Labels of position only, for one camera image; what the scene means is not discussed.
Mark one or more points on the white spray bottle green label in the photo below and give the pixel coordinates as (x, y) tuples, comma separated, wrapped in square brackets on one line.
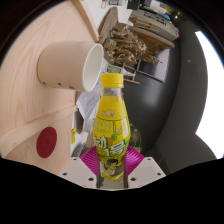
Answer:
[(115, 69)]

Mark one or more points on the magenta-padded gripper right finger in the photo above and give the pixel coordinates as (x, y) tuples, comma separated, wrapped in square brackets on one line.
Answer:
[(146, 168)]

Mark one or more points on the wooden easel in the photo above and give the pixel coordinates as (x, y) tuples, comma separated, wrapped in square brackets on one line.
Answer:
[(130, 74)]

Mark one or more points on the small yellow flat item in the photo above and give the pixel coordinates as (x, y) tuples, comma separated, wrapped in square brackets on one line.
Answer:
[(73, 135)]

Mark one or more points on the light plywood base board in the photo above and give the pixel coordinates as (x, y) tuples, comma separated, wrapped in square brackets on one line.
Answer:
[(20, 100)]

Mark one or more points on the flat round red coaster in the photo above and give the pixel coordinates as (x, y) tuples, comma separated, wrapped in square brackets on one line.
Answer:
[(46, 142)]

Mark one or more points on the long ceiling light strip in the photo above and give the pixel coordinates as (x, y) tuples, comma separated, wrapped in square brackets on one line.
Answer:
[(211, 110)]

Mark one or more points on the yellow drink bottle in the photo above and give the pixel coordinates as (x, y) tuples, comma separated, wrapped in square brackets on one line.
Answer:
[(111, 133)]

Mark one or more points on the dark wall screen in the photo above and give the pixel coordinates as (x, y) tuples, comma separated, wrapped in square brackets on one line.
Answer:
[(156, 66)]

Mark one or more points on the black printer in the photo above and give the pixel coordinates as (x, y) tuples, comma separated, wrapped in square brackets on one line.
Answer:
[(155, 23)]

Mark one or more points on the cream dotted paper cup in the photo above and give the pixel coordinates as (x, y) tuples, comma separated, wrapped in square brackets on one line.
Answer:
[(63, 66)]

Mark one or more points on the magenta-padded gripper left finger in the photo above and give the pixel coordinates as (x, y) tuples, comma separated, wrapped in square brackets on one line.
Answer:
[(78, 170)]

